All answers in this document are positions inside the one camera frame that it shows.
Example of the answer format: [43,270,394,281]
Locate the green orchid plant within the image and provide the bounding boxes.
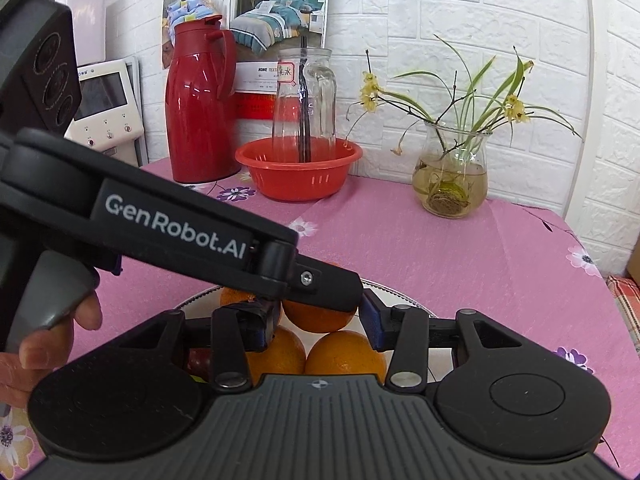
[345,35,583,156]

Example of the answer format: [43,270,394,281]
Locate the black stirring stick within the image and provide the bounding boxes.
[298,35,314,162]

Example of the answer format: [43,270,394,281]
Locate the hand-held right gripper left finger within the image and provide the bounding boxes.
[120,302,283,395]

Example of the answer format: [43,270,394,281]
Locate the plaid cloth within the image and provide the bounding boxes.
[606,274,640,351]

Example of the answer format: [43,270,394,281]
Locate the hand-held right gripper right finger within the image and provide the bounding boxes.
[361,292,531,395]

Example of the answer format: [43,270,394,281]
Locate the red thermos jug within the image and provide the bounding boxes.
[165,14,237,184]

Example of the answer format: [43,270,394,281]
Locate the white water dispenser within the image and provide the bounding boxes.
[65,57,148,168]

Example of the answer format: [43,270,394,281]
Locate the glass vase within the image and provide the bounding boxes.
[412,120,493,219]

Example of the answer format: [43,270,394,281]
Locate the glass pitcher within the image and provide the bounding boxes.
[272,47,337,163]

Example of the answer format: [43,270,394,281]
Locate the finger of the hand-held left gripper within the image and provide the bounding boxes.
[251,241,364,319]

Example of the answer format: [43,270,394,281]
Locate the red plastic basket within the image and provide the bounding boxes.
[235,137,363,202]

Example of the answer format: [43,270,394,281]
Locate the small red plum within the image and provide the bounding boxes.
[187,347,213,383]

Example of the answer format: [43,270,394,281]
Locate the white water purifier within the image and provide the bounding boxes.
[54,0,108,66]

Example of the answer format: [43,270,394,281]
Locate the bumpy tangerine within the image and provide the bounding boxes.
[220,286,282,311]
[281,260,357,334]

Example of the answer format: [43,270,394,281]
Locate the person's left hand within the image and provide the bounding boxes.
[0,291,104,410]

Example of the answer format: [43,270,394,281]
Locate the white plate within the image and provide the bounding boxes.
[170,277,453,386]

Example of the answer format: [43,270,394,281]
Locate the pink floral tablecloth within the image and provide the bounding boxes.
[0,156,640,480]

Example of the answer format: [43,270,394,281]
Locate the wall poster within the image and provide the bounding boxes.
[161,0,332,121]

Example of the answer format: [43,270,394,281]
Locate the smooth orange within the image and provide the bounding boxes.
[305,331,388,386]
[245,325,307,386]

